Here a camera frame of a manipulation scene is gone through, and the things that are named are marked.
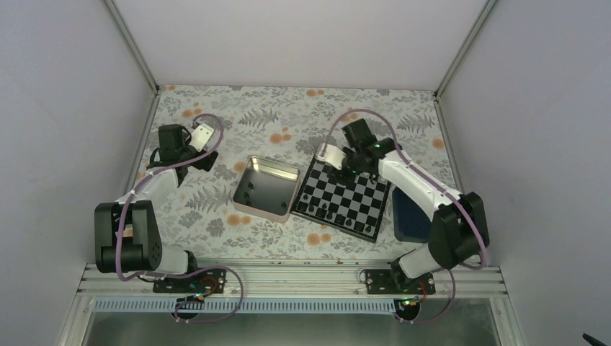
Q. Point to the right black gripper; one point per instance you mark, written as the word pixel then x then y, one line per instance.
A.
pixel 347 179

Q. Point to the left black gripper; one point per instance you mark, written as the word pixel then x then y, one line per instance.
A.
pixel 201 164

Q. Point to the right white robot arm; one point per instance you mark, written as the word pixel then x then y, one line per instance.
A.
pixel 459 227

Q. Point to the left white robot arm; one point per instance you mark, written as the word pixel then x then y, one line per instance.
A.
pixel 126 230

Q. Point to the black white chessboard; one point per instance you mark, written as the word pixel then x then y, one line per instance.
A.
pixel 357 208

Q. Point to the blue plastic box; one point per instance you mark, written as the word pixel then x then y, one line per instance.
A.
pixel 411 223

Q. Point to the floral table mat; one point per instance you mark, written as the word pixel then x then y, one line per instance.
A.
pixel 287 125

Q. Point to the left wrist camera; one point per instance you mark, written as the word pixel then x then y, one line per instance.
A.
pixel 200 136

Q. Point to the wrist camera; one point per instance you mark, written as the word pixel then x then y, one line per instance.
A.
pixel 330 155
pixel 200 136

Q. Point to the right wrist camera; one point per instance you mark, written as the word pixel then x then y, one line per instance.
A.
pixel 330 155

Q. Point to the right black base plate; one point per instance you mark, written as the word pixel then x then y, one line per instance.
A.
pixel 384 282

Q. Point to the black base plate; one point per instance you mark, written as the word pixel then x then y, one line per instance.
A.
pixel 205 283
pixel 384 282

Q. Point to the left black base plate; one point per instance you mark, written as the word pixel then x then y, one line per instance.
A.
pixel 205 283

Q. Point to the left aluminium frame post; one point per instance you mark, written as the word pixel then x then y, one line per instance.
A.
pixel 132 45

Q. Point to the aluminium frame post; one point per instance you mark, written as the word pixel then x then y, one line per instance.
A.
pixel 483 16
pixel 132 45

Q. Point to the aluminium front rail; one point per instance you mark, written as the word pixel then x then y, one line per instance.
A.
pixel 322 279

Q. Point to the right aluminium frame post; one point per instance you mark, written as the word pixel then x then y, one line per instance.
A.
pixel 483 16

